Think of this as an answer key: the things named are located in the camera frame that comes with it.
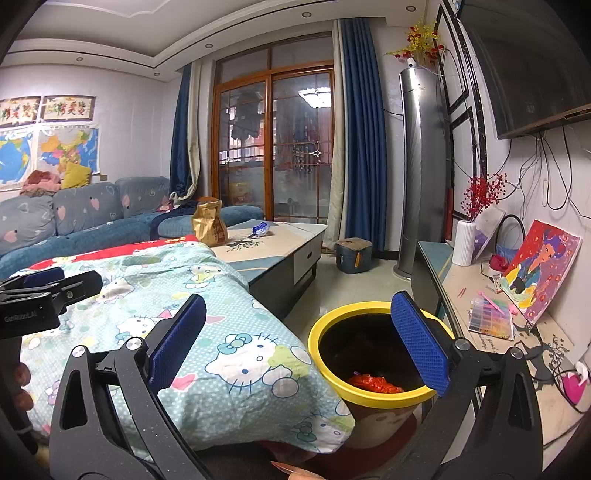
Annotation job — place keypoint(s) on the red blanket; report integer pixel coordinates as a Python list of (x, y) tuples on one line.
[(115, 253)]

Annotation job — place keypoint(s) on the calligraphy wall poster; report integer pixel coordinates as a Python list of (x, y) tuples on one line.
[(21, 111), (68, 108)]

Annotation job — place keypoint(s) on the coffee table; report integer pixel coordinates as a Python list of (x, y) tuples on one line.
[(286, 244)]

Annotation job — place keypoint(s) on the world map poster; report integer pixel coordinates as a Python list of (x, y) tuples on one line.
[(16, 157)]

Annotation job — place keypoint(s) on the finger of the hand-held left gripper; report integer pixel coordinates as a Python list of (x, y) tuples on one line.
[(74, 288), (44, 277)]

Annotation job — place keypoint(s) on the small red ornament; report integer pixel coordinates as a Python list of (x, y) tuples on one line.
[(497, 263)]

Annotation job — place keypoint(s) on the blue foil wrapper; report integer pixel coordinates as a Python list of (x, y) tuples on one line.
[(261, 229)]

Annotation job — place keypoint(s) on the black wall television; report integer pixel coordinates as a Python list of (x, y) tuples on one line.
[(526, 60)]

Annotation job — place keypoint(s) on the yellow artificial flowers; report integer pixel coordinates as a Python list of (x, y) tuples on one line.
[(415, 44)]

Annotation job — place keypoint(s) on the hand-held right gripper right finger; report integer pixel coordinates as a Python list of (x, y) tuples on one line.
[(420, 344)]

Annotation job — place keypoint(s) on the grey tower air conditioner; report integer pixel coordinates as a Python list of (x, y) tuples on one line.
[(422, 175)]

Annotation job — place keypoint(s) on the red plastic bag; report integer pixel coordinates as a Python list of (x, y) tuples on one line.
[(376, 384)]

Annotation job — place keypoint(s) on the yellow cushion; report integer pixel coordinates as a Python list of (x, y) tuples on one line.
[(76, 176)]

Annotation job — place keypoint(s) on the wooden frame glass sliding door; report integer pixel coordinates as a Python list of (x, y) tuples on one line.
[(277, 152)]

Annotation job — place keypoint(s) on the beige curtain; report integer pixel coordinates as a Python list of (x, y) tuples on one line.
[(336, 152), (199, 147)]

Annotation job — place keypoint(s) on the dark storage stool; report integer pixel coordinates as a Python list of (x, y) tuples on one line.
[(353, 256)]

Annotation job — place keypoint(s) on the pink heart-shaped object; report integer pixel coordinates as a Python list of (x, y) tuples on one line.
[(575, 385)]

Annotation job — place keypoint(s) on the gold paper bag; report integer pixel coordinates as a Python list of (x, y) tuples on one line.
[(210, 224)]

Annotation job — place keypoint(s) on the red berry branches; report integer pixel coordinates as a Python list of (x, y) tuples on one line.
[(482, 194)]

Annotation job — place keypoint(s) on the colourful figure painting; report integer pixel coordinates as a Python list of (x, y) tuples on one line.
[(542, 267)]

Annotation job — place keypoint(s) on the light blue printed blanket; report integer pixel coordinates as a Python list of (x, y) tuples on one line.
[(221, 295)]

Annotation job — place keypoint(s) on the blue curtain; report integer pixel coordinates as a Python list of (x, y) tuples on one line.
[(181, 138), (364, 138)]

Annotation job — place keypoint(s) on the television stand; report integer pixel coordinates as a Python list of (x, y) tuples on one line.
[(434, 263)]

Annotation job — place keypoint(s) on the country map poster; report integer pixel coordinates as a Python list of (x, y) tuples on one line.
[(69, 150)]

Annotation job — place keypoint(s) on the yellow rim trash bin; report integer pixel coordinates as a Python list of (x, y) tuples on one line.
[(323, 341)]

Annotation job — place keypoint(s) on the colourful bead box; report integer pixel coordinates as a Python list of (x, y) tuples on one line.
[(490, 319)]

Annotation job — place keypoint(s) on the pink clothes pile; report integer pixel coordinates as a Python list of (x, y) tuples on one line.
[(40, 182)]

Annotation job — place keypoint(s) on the scattered seed shells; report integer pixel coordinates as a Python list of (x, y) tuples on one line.
[(242, 244)]

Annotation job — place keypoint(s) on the pale canvas board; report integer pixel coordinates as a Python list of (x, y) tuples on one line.
[(489, 230)]

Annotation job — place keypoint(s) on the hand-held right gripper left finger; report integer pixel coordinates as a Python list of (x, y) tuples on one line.
[(178, 344)]

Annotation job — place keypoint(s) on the person's left hand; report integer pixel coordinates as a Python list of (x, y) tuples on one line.
[(23, 385)]

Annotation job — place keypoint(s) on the white ribbed vase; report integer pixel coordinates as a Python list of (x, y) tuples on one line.
[(463, 244)]

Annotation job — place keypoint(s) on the blue grey sofa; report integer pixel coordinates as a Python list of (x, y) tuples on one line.
[(92, 212)]

